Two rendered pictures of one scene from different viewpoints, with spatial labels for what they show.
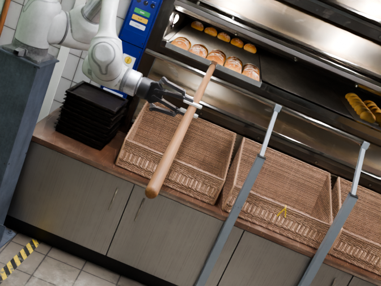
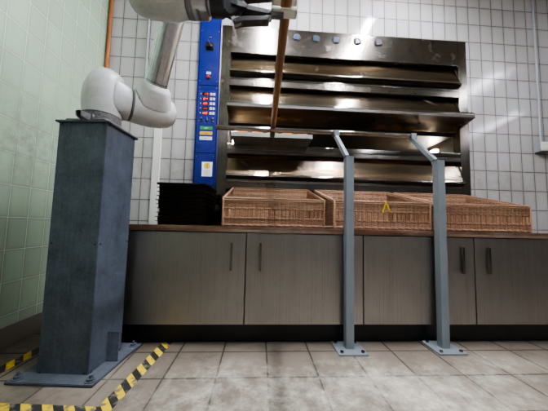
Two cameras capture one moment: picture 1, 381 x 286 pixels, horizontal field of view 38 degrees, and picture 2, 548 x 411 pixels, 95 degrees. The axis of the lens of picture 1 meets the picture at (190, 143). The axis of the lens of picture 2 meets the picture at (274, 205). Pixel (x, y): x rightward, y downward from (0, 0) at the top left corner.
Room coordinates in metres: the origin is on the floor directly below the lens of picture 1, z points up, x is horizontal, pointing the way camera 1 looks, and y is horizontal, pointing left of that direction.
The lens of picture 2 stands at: (1.28, 0.09, 0.59)
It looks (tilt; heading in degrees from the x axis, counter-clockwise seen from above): 4 degrees up; 358
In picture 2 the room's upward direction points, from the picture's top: 1 degrees clockwise
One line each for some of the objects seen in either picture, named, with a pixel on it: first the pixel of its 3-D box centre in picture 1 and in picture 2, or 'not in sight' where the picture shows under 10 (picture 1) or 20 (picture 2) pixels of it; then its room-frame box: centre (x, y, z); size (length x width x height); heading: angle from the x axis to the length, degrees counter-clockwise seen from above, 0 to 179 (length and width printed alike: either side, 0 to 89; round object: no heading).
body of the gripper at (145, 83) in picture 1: (151, 91); (227, 2); (1.92, 0.20, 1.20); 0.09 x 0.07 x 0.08; 90
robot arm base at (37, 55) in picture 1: (28, 48); (98, 121); (2.38, 0.83, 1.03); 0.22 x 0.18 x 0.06; 177
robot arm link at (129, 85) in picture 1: (132, 82); (200, 1); (1.92, 0.28, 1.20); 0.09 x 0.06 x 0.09; 0
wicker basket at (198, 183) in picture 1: (179, 147); (271, 205); (2.84, 0.04, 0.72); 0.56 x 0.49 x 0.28; 92
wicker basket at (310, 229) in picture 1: (279, 190); (364, 207); (2.85, -0.55, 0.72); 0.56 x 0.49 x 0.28; 92
